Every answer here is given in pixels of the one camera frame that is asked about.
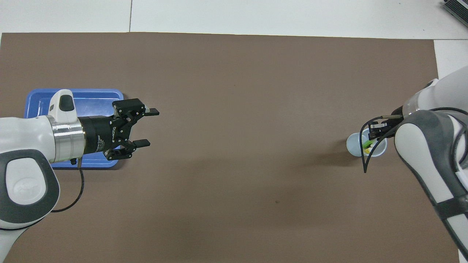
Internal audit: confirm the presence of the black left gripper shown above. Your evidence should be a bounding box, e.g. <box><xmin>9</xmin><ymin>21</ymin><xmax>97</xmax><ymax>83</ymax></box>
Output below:
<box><xmin>78</xmin><ymin>99</ymin><xmax>160</xmax><ymax>161</ymax></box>

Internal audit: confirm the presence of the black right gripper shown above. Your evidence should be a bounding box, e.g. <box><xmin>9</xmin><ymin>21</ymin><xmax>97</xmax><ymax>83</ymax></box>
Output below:
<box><xmin>369</xmin><ymin>105</ymin><xmax>405</xmax><ymax>140</ymax></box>

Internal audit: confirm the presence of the blue plastic tray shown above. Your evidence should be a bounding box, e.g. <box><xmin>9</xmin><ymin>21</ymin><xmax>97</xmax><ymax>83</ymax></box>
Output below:
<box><xmin>24</xmin><ymin>88</ymin><xmax>124</xmax><ymax>168</ymax></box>

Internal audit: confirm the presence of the light blue mesh pen cup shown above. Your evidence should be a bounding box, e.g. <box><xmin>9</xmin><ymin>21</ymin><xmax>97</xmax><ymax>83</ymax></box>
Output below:
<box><xmin>346</xmin><ymin>133</ymin><xmax>387</xmax><ymax>157</ymax></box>

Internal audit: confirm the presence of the brown table mat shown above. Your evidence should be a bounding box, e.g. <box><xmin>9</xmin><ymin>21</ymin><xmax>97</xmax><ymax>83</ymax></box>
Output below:
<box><xmin>0</xmin><ymin>32</ymin><xmax>460</xmax><ymax>263</ymax></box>

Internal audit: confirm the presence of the grey ribbed device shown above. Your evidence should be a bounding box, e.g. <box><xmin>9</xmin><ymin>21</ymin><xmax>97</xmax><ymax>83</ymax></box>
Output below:
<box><xmin>442</xmin><ymin>0</ymin><xmax>468</xmax><ymax>28</ymax></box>

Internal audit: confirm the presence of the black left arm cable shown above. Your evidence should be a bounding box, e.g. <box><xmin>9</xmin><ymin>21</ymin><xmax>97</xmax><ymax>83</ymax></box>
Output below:
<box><xmin>51</xmin><ymin>157</ymin><xmax>85</xmax><ymax>213</ymax></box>

